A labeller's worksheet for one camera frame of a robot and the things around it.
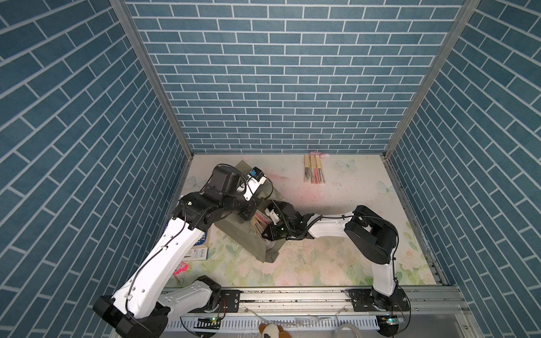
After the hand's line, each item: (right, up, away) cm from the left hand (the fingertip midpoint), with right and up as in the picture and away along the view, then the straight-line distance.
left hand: (265, 201), depth 68 cm
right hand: (-2, -17, +20) cm, 27 cm away
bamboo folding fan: (-4, -12, +24) cm, 27 cm away
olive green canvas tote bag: (-6, -10, 0) cm, 12 cm away
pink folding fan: (+24, +11, +47) cm, 53 cm away
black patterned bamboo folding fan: (+20, +11, +48) cm, 53 cm away
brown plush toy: (+3, -41, -1) cm, 42 cm away
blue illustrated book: (-27, -18, +17) cm, 37 cm away
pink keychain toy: (-33, -28, +14) cm, 46 cm away
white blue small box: (-29, -23, +16) cm, 40 cm away
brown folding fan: (+27, +12, +48) cm, 56 cm away
